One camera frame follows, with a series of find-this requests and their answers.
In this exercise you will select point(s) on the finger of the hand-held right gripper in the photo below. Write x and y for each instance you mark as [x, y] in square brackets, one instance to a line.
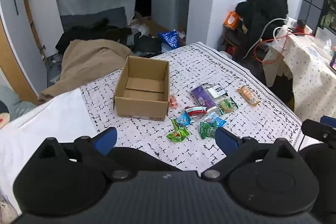
[315, 129]
[329, 120]

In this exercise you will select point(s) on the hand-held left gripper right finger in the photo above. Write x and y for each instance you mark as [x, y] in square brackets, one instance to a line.
[225, 141]

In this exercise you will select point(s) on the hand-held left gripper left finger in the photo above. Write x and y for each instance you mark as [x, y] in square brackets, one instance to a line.
[105, 140]

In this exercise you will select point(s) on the dark green candy packet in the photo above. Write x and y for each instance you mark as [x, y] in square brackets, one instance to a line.
[207, 130]

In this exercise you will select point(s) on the clear snack packet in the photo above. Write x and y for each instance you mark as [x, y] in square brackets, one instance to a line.
[213, 110]

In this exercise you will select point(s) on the green cookie packet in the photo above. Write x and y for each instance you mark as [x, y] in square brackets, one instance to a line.
[227, 106]

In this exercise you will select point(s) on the red candy packet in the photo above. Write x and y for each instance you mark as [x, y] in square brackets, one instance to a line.
[195, 111]

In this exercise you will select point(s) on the light green candy packet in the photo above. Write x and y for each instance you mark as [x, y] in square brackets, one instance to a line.
[179, 134]

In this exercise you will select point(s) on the purple snack packet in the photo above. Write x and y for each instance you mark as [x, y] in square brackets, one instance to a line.
[202, 96]

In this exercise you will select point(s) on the small cardboard box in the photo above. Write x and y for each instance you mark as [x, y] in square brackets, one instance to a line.
[141, 106]

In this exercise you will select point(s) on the orange snack bar packet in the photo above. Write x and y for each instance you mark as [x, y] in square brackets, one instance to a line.
[248, 96]

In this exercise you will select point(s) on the white label clear packet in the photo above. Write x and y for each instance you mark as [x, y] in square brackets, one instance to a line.
[217, 90]

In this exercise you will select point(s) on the small orange snack packet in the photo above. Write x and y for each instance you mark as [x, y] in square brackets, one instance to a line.
[173, 102]

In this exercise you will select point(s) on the black and white printed bedsheet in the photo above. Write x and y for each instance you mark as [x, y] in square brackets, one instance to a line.
[236, 134]

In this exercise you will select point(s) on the dotted cream tablecloth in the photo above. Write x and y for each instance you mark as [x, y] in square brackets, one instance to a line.
[309, 77]

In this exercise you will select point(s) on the small lit screen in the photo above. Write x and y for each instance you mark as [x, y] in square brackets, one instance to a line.
[333, 61]

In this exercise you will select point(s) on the white duvet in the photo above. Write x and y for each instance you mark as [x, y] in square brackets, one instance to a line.
[39, 119]

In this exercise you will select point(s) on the beige blanket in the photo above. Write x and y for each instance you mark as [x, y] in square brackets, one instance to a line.
[86, 61]

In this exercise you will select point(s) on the clear plastic container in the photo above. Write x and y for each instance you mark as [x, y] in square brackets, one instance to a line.
[324, 35]

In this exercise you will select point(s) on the red bag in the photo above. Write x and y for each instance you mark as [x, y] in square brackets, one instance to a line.
[231, 51]

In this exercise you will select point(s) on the red and black gadget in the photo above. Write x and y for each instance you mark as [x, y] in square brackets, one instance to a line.
[300, 27]

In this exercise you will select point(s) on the teal pillow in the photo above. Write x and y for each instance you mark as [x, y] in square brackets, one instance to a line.
[13, 106]

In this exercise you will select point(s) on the plush toy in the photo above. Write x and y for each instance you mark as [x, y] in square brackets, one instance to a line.
[4, 119]

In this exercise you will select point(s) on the brown wooden chair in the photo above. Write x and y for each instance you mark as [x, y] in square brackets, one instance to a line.
[233, 37]

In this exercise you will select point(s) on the white power strip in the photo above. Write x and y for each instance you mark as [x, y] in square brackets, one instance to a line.
[291, 21]

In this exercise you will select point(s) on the black clothes pile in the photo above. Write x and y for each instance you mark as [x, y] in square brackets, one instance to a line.
[86, 32]

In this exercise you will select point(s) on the white plastic bag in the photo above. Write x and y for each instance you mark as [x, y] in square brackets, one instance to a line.
[140, 29]

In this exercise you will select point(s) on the blue foil bag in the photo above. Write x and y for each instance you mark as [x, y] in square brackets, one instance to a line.
[169, 39]

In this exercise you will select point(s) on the orange tissue box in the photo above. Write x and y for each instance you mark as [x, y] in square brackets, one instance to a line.
[231, 19]

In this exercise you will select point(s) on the dark grey board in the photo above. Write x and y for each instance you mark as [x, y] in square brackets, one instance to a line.
[110, 16]

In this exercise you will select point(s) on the large torn brown carton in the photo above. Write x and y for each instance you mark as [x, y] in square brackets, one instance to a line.
[155, 26]

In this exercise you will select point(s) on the black fluffy clothes heap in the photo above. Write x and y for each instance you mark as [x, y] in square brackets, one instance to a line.
[262, 11]

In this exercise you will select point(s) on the white wardrobe with brown edge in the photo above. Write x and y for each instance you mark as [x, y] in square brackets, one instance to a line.
[39, 16]

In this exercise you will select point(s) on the grey washing machine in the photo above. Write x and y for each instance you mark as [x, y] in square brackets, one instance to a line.
[168, 3]

